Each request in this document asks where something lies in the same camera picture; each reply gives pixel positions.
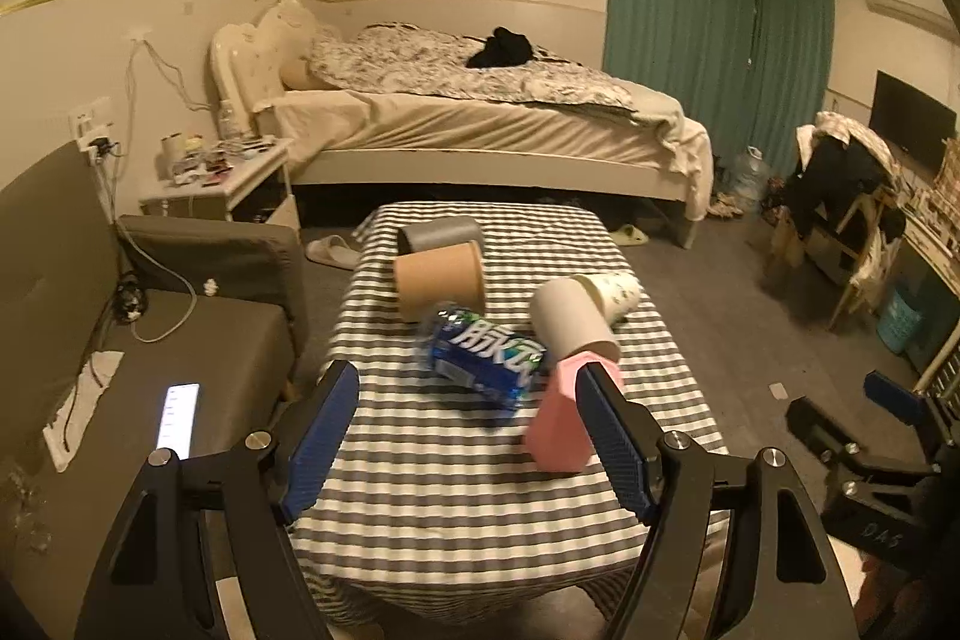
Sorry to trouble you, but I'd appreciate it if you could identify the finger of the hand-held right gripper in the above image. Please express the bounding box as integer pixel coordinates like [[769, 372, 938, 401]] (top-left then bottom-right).
[[785, 395, 940, 485], [864, 371, 960, 450]]

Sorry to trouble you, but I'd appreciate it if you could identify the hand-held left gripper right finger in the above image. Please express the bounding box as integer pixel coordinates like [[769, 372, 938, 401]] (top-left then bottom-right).
[[574, 362, 860, 640]]

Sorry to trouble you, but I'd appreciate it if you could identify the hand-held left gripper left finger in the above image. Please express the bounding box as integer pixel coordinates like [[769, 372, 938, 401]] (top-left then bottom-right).
[[75, 359, 362, 640]]

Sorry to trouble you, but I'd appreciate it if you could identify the pink cup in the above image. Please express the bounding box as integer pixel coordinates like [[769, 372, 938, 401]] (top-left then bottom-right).
[[523, 351, 626, 474]]

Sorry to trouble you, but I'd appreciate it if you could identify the plain white cup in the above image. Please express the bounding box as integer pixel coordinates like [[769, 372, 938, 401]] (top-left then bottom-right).
[[529, 277, 622, 362]]

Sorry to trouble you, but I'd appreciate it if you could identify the white patterned cup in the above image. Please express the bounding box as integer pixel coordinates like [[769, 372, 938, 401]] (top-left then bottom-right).
[[574, 270, 644, 327]]

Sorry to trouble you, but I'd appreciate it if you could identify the brown paper cup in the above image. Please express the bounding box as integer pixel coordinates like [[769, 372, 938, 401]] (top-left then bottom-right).
[[394, 241, 487, 322]]

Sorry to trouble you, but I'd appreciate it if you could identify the grey cup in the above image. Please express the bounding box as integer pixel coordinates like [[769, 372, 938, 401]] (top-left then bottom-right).
[[397, 218, 485, 255]]

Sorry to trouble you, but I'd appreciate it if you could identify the teal waste bin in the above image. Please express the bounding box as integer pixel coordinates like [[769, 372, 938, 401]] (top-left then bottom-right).
[[876, 291, 927, 356]]

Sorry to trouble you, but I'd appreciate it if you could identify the grey striped tablecloth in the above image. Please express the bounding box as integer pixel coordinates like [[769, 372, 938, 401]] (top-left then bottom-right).
[[289, 201, 732, 626]]

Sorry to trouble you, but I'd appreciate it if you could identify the wooden chair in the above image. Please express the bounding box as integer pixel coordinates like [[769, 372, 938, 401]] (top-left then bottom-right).
[[765, 111, 908, 330]]

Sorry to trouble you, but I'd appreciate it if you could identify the grey sofa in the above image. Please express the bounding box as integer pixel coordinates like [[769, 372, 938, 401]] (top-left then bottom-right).
[[0, 141, 305, 640]]

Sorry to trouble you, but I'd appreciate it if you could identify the smartphone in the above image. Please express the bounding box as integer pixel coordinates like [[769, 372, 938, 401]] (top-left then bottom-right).
[[156, 383, 202, 461]]

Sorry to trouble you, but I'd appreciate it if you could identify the blue label plastic bottle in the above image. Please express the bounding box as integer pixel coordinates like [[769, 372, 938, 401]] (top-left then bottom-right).
[[416, 301, 550, 425]]

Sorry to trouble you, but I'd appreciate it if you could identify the wooden model building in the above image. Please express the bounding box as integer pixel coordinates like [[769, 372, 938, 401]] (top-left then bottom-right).
[[909, 137, 960, 259]]

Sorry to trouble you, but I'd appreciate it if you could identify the black jacket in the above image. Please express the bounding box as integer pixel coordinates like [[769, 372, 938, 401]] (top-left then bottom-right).
[[787, 136, 897, 236]]

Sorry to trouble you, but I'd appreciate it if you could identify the white cloth on sofa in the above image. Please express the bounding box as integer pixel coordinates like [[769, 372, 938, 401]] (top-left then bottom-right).
[[41, 350, 125, 472]]

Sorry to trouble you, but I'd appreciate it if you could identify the large water jug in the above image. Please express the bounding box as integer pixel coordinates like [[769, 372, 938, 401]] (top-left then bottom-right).
[[727, 145, 772, 214]]

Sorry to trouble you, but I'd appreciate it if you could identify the white nightstand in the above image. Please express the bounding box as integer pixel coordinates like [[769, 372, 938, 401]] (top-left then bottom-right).
[[139, 136, 301, 232]]

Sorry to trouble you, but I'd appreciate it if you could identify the black television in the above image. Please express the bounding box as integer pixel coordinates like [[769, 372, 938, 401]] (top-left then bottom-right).
[[871, 70, 959, 165]]

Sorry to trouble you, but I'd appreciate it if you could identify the cream bed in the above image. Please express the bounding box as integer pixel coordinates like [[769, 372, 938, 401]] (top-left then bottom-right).
[[210, 0, 713, 247]]

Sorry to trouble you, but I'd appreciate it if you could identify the floral blanket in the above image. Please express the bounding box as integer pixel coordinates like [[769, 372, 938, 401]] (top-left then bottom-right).
[[309, 23, 635, 109]]

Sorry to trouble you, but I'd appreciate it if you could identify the white power strip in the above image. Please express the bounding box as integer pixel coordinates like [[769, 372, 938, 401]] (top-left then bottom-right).
[[69, 98, 115, 163]]

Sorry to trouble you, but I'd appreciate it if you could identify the black clothing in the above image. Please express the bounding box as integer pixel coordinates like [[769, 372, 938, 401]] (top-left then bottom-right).
[[465, 28, 535, 70]]

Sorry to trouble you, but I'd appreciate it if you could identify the green curtain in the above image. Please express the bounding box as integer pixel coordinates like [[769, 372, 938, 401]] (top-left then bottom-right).
[[604, 0, 835, 139]]

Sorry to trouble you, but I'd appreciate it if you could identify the white charging cable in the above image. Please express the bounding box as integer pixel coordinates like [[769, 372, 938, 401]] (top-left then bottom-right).
[[112, 220, 197, 342]]

